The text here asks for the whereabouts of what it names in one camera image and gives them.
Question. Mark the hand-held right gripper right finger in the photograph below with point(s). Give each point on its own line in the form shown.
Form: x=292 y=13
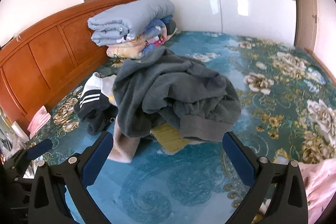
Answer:
x=239 y=159

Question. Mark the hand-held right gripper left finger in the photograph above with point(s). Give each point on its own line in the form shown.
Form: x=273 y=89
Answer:
x=96 y=159

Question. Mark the yellow knit garment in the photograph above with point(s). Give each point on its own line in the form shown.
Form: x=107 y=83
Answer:
x=168 y=138

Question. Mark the beige door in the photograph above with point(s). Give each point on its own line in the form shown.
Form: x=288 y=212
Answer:
x=305 y=19

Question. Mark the teal floral bedsheet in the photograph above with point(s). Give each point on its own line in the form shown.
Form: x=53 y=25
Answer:
x=183 y=187

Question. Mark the grey fleece sweatshirt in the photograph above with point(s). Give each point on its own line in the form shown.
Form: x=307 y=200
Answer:
x=168 y=82

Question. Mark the pink checked cloth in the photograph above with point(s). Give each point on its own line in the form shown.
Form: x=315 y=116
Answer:
x=39 y=121

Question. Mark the wooden headboard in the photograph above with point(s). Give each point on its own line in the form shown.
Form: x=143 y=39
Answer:
x=39 y=56

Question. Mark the folded light blue quilt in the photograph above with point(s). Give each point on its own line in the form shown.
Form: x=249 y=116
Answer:
x=131 y=19

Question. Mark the clear plastic bag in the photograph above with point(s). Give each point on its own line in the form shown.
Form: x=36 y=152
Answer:
x=19 y=133

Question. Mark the small white clip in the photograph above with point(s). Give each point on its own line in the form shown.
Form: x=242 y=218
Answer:
x=17 y=37

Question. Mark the beige fleece garment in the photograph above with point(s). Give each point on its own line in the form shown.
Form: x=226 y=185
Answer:
x=123 y=146

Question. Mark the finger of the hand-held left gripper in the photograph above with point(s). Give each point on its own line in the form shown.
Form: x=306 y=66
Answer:
x=39 y=149

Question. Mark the dark jacket with white stripes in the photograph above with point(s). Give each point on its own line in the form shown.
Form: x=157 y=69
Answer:
x=90 y=106

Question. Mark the folded floral quilt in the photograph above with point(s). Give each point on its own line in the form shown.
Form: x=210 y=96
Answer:
x=147 y=43

